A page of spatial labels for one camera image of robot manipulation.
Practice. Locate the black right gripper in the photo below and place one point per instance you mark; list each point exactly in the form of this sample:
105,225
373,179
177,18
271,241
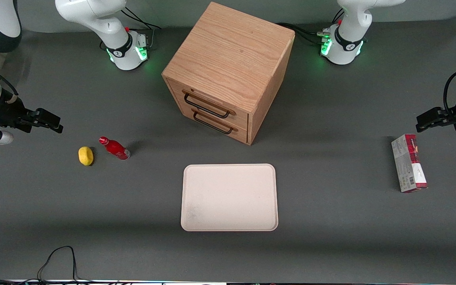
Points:
9,112

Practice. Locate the red coke bottle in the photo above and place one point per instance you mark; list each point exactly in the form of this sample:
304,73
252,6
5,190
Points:
116,149

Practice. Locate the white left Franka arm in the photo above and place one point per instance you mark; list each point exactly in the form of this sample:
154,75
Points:
348,39

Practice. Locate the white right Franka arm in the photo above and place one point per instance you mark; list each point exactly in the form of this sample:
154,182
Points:
93,16

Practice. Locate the beige plastic tray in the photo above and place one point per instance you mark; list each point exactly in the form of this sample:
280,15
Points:
230,198

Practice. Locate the grey and red carton box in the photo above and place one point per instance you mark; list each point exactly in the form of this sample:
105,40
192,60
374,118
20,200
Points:
408,164

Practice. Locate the yellow lemon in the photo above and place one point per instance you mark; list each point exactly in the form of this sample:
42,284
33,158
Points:
86,156

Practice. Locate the wooden drawer cabinet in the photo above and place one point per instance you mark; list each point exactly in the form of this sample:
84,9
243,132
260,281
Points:
232,55

